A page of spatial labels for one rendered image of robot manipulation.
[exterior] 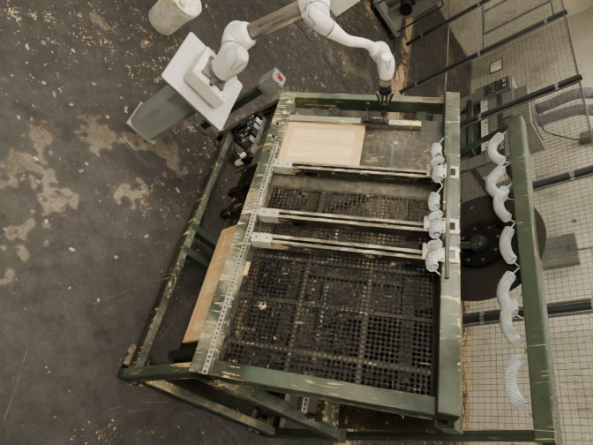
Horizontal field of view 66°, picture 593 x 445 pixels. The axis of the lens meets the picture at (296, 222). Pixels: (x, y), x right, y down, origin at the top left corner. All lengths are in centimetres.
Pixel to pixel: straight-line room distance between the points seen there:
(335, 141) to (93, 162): 167
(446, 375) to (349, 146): 166
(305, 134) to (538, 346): 197
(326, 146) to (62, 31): 201
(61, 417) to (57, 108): 192
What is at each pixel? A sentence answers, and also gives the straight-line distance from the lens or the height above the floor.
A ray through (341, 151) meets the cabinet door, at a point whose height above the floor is 124.
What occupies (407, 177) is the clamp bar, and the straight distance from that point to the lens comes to 297.
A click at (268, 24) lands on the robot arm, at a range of 302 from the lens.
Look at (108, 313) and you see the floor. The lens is 320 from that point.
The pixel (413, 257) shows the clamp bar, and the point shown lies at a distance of 261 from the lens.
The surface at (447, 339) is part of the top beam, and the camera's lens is 239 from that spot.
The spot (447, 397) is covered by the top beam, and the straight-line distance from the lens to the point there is 230.
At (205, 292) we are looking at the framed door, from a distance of 322.
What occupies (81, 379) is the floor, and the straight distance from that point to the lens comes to 312.
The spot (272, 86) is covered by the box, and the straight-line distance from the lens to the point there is 351.
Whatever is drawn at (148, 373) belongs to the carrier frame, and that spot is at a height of 38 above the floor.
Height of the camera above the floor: 286
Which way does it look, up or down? 39 degrees down
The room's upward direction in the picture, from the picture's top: 71 degrees clockwise
